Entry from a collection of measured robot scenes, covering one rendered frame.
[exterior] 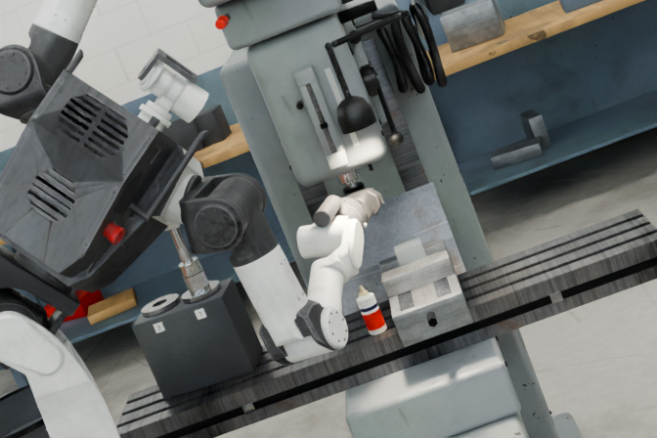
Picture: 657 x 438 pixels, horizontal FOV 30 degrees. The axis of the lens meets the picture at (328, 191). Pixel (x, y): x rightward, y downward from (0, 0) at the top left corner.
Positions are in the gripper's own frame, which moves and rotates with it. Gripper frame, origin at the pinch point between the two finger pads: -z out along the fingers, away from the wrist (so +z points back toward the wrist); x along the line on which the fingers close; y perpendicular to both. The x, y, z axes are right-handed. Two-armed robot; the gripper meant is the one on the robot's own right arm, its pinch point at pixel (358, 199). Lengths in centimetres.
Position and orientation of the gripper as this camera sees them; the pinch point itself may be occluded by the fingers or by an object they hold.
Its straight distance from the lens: 258.5
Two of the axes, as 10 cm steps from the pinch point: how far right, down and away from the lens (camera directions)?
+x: -9.0, 2.8, 3.4
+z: -2.4, 3.2, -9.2
